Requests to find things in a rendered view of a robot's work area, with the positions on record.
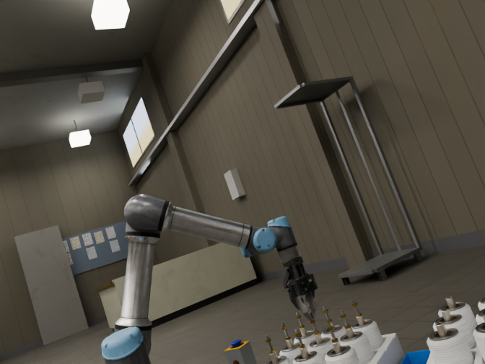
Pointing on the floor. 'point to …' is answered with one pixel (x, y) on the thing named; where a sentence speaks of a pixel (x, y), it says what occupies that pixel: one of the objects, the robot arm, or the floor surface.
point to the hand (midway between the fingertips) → (309, 315)
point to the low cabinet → (185, 284)
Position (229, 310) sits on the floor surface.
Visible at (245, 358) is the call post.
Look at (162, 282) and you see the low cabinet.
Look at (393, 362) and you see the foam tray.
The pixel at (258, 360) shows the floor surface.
